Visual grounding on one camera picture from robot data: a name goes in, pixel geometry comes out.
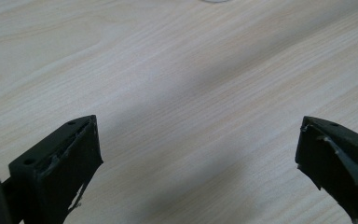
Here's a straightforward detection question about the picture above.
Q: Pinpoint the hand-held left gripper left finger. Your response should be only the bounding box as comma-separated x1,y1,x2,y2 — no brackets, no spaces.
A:
8,114,103,224

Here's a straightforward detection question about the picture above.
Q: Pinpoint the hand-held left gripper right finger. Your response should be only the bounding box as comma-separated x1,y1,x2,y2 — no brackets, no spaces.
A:
295,116,358,224

